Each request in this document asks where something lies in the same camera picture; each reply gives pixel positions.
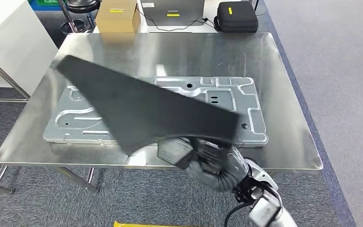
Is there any black stool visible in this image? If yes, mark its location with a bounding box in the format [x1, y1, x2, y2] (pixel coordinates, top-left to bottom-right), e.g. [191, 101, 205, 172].
[58, 0, 102, 35]

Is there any grey laptop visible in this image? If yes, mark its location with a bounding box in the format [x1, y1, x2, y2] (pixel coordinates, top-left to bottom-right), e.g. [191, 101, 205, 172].
[140, 0, 206, 27]

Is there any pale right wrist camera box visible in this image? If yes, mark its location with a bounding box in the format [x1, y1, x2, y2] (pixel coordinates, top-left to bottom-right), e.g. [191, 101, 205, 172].
[249, 188, 283, 227]

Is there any brown cardboard box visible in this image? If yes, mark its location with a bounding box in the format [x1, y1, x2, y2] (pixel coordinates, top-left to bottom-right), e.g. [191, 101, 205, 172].
[95, 0, 141, 34]

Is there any grey stamped metal panel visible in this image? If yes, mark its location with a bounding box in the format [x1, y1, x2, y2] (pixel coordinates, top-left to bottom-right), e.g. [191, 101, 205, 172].
[43, 76, 269, 148]

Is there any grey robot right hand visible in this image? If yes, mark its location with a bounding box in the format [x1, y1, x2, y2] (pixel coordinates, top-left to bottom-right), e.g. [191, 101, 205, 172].
[157, 136, 201, 171]

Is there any black laptop cable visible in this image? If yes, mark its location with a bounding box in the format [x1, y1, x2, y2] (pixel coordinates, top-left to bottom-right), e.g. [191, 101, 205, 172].
[136, 6, 220, 33]

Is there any stainless steel workbench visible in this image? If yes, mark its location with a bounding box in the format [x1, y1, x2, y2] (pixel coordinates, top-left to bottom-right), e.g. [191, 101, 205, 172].
[0, 31, 324, 193]

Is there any black plastic mounting plate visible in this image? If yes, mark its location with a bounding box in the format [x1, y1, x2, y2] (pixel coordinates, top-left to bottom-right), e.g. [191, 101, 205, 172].
[56, 54, 240, 157]

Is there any yellow floor tape square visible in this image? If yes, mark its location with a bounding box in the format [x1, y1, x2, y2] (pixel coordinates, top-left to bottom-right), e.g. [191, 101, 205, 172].
[112, 220, 201, 227]

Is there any black zip case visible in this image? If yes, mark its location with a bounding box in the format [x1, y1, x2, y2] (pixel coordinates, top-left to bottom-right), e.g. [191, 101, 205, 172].
[216, 1, 259, 34]

